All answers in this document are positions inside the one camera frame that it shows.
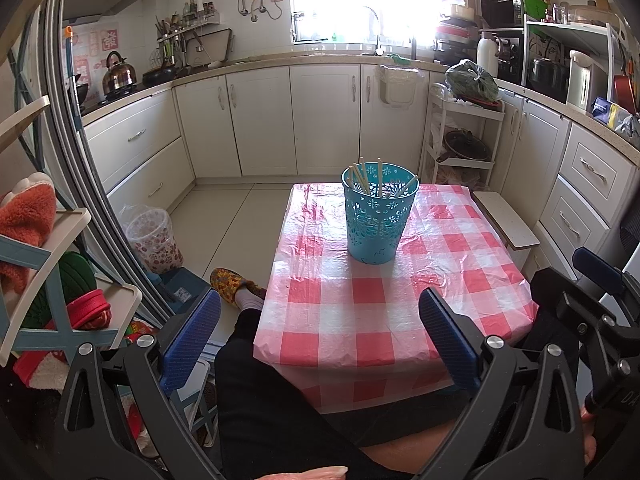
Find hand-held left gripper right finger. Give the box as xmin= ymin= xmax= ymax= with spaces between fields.
xmin=419 ymin=287 xmax=587 ymax=480

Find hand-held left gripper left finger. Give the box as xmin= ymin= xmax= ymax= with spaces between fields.
xmin=51 ymin=290 xmax=223 ymax=480

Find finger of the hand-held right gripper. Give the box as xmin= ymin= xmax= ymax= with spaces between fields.
xmin=530 ymin=267 xmax=622 ymax=342
xmin=571 ymin=247 xmax=640 ymax=302

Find teal perforated plastic basket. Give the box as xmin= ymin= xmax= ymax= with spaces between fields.
xmin=341 ymin=161 xmax=420 ymax=265

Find bunch of wooden chopsticks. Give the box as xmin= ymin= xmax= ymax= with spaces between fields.
xmin=349 ymin=158 xmax=419 ymax=196

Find person's right hand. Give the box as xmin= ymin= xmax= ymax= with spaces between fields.
xmin=580 ymin=408 xmax=599 ymax=464

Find person's left hand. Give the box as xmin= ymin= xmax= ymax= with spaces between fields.
xmin=264 ymin=465 xmax=350 ymax=480

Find dark blue box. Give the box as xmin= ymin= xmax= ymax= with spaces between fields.
xmin=159 ymin=267 xmax=212 ymax=312

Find yellow patterned slipper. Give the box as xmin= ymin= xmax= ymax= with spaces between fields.
xmin=209 ymin=268 xmax=266 ymax=306

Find red checked plastic tablecloth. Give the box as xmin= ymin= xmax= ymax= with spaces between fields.
xmin=252 ymin=183 xmax=540 ymax=414

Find small white wooden stool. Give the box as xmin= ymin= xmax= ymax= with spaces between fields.
xmin=472 ymin=190 xmax=541 ymax=272

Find floral plastic wastebasket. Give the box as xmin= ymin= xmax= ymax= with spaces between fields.
xmin=124 ymin=208 xmax=185 ymax=275

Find red patterned pouch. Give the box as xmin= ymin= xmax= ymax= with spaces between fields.
xmin=64 ymin=289 xmax=112 ymax=332

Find person's left leg black trousers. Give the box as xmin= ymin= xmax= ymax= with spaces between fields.
xmin=214 ymin=304 xmax=427 ymax=480

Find green round cushion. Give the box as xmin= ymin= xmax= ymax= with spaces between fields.
xmin=22 ymin=252 xmax=97 ymax=332

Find blue packet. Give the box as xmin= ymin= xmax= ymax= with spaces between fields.
xmin=592 ymin=97 xmax=626 ymax=127

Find black lidded pan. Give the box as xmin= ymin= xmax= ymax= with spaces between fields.
xmin=437 ymin=129 xmax=494 ymax=164

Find red pan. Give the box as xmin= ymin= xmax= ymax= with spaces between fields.
xmin=612 ymin=73 xmax=640 ymax=116

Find white and blue shelf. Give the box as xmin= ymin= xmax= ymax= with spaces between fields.
xmin=0 ymin=94 xmax=144 ymax=363

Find white electric water boiler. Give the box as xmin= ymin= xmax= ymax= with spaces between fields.
xmin=566 ymin=49 xmax=609 ymax=114

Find white tiered trolley rack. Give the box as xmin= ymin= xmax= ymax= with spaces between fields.
xmin=422 ymin=82 xmax=506 ymax=187

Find black rice cooker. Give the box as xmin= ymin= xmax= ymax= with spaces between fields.
xmin=528 ymin=57 xmax=571 ymax=102

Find green plastic bag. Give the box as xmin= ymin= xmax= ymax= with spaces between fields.
xmin=444 ymin=58 xmax=501 ymax=104

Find white counter shelf rack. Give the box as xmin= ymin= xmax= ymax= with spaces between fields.
xmin=519 ymin=0 xmax=640 ymax=112

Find white thermos jug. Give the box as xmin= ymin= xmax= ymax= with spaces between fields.
xmin=475 ymin=32 xmax=500 ymax=79

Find white lower kitchen cabinets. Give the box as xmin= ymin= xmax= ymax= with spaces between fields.
xmin=80 ymin=57 xmax=640 ymax=283

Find cream hanging door bin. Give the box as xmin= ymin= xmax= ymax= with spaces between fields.
xmin=378 ymin=62 xmax=419 ymax=109

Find black frying pan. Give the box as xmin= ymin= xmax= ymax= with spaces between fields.
xmin=142 ymin=64 xmax=179 ymax=87

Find steel kettle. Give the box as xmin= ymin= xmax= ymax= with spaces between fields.
xmin=102 ymin=51 xmax=139 ymax=92

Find stack of dishes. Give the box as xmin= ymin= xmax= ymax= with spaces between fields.
xmin=432 ymin=2 xmax=481 ymax=54

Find black microwave oven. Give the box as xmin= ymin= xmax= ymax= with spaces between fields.
xmin=477 ymin=0 xmax=526 ymax=29

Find black framed tray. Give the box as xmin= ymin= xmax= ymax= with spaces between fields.
xmin=182 ymin=28 xmax=235 ymax=67

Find curved steel faucet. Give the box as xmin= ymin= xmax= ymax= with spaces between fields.
xmin=362 ymin=5 xmax=384 ymax=56

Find white framed window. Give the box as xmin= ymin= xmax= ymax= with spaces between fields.
xmin=287 ymin=0 xmax=472 ymax=47

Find grey sliding door frame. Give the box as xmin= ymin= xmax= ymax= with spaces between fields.
xmin=37 ymin=0 xmax=172 ymax=322

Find blue mop handle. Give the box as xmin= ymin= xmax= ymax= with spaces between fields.
xmin=63 ymin=24 xmax=84 ymax=117

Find wall utensil rack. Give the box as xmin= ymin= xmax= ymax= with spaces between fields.
xmin=154 ymin=0 xmax=221 ymax=44

